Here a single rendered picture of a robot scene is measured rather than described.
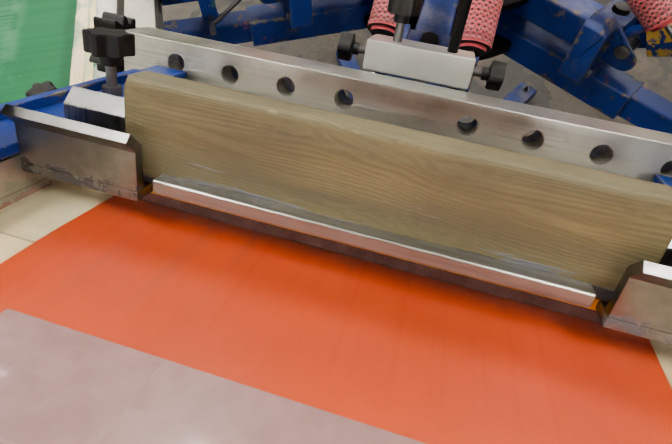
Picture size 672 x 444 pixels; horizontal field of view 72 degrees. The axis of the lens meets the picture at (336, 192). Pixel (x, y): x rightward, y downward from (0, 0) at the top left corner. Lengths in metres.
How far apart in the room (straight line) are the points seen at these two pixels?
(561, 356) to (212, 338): 0.21
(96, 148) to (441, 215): 0.24
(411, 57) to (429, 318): 0.33
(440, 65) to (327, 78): 0.13
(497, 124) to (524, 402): 0.30
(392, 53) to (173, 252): 0.34
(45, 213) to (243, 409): 0.22
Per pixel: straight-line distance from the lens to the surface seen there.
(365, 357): 0.28
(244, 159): 0.32
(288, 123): 0.30
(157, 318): 0.29
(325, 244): 0.34
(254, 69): 0.55
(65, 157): 0.38
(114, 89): 0.51
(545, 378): 0.31
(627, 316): 0.33
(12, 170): 0.41
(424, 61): 0.56
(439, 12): 0.87
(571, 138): 0.53
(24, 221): 0.39
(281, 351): 0.27
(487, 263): 0.31
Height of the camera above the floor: 1.52
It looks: 57 degrees down
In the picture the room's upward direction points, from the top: straight up
